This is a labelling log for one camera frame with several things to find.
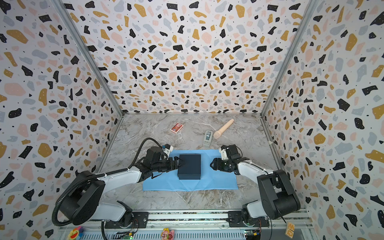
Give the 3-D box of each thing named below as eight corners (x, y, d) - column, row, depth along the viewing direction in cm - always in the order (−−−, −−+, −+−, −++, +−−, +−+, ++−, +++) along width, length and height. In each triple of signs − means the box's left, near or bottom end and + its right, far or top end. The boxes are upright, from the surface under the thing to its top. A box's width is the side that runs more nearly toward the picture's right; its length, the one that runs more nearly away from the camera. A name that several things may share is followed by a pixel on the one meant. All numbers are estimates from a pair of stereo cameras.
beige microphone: (212, 136, 110) (213, 134, 107) (230, 121, 120) (231, 118, 118) (217, 140, 108) (217, 137, 105) (235, 123, 118) (235, 120, 116)
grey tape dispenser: (202, 146, 105) (202, 142, 101) (205, 134, 112) (206, 129, 108) (209, 148, 104) (210, 143, 100) (212, 135, 111) (213, 131, 107)
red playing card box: (170, 130, 114) (169, 128, 112) (176, 123, 119) (176, 121, 117) (176, 133, 112) (176, 132, 110) (183, 126, 116) (183, 124, 115)
